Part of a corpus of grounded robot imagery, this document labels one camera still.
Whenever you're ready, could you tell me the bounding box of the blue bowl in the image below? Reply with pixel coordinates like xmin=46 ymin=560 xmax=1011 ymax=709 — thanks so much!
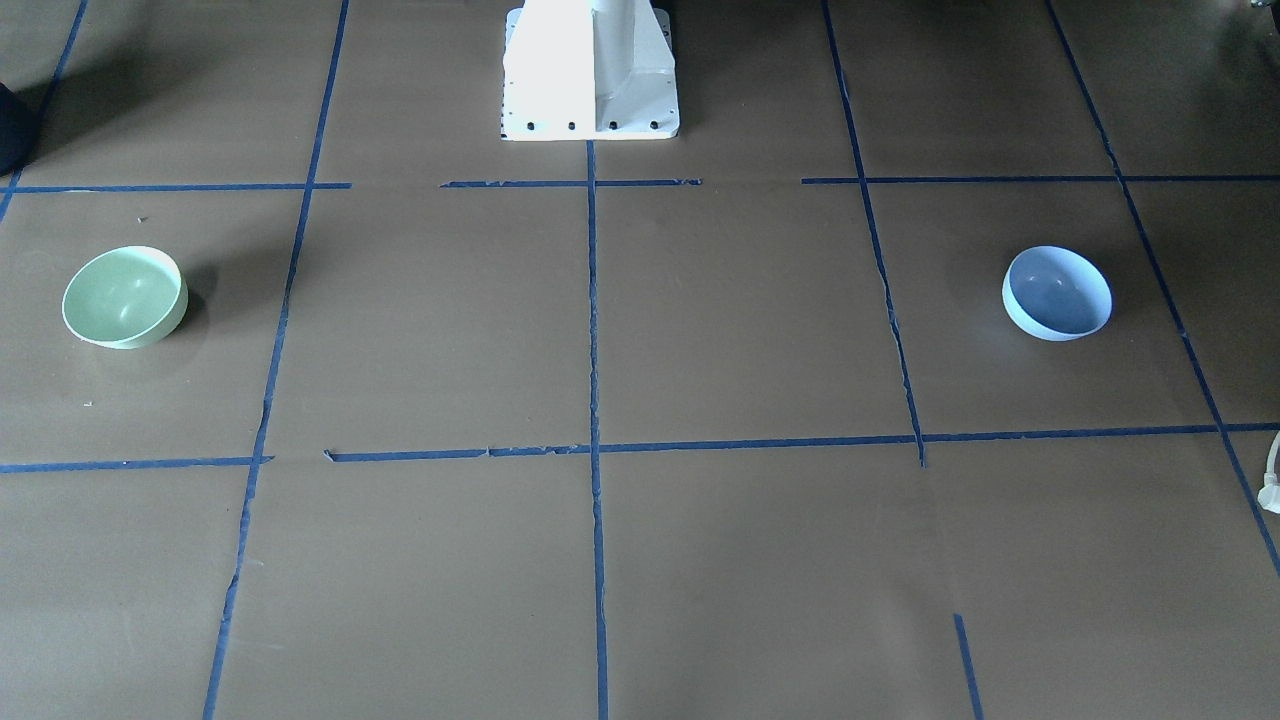
xmin=1001 ymin=245 xmax=1114 ymax=342

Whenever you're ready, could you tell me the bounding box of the green bowl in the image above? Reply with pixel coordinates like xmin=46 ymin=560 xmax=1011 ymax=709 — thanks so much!
xmin=61 ymin=246 xmax=189 ymax=350

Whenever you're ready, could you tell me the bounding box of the white pedestal column with base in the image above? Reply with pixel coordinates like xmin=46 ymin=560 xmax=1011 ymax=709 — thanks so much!
xmin=500 ymin=1 xmax=681 ymax=142

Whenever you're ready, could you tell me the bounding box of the white power plug with cable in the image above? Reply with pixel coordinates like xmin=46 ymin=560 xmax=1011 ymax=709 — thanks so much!
xmin=1256 ymin=432 xmax=1280 ymax=515

